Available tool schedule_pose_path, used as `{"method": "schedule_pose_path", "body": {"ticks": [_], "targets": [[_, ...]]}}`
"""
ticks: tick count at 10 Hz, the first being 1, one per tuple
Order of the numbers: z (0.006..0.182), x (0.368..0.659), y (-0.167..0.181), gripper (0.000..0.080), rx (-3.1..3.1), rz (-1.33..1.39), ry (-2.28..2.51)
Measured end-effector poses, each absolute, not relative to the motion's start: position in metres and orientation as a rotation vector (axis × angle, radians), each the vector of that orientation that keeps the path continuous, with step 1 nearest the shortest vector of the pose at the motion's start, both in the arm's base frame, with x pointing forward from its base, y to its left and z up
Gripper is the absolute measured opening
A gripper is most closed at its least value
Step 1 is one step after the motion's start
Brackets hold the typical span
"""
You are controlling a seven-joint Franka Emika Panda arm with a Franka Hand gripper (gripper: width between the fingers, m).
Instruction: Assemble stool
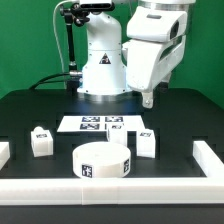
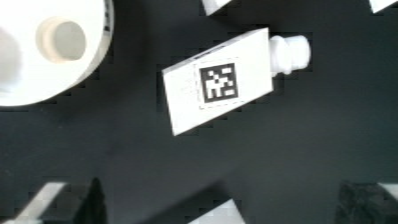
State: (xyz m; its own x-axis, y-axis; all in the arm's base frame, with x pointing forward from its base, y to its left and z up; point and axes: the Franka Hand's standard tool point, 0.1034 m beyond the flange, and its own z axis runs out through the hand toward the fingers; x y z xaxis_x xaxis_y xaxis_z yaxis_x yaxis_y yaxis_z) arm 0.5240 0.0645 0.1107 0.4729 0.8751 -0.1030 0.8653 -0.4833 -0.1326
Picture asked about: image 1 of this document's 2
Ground black camera on mount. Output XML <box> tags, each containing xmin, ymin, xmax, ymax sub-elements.
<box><xmin>79</xmin><ymin>0</ymin><xmax>114</xmax><ymax>10</ymax></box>

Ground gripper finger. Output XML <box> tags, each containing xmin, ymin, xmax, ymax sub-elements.
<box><xmin>142</xmin><ymin>92</ymin><xmax>154</xmax><ymax>109</ymax></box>

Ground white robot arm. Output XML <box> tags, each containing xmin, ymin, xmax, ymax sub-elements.
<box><xmin>79</xmin><ymin>0</ymin><xmax>196</xmax><ymax>108</ymax></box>

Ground white left barrier block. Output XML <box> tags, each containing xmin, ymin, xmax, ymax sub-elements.
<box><xmin>0</xmin><ymin>142</ymin><xmax>10</xmax><ymax>170</ymax></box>

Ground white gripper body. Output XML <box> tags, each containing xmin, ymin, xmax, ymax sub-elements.
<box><xmin>122</xmin><ymin>36</ymin><xmax>186</xmax><ymax>93</ymax></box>

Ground black cables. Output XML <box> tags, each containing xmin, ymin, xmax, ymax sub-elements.
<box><xmin>29</xmin><ymin>73</ymin><xmax>83</xmax><ymax>90</ymax></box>

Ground white front barrier wall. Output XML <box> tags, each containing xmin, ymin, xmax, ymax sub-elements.
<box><xmin>0</xmin><ymin>178</ymin><xmax>224</xmax><ymax>205</ymax></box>

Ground white marker sheet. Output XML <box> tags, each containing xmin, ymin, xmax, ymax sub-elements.
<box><xmin>57</xmin><ymin>115</ymin><xmax>145</xmax><ymax>133</ymax></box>

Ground white cable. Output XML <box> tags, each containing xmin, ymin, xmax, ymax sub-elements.
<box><xmin>52</xmin><ymin>0</ymin><xmax>75</xmax><ymax>73</ymax></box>

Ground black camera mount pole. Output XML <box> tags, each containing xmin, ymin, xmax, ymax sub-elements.
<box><xmin>60</xmin><ymin>3</ymin><xmax>89</xmax><ymax>91</ymax></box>

